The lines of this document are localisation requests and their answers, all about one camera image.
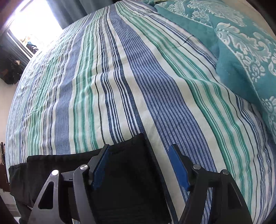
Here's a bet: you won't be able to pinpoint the teal patterned pillow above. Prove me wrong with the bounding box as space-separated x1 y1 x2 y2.
155 1 275 135

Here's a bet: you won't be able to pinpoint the striped bed with sheet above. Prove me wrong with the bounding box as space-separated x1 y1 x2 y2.
6 1 275 223

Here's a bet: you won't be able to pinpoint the black pants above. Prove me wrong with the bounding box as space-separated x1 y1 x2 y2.
8 134 171 223

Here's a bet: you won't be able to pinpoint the left blue curtain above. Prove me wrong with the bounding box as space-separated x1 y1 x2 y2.
47 0 116 29

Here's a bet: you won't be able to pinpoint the dark clothes hanging on wall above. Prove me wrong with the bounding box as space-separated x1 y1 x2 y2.
0 55 23 84

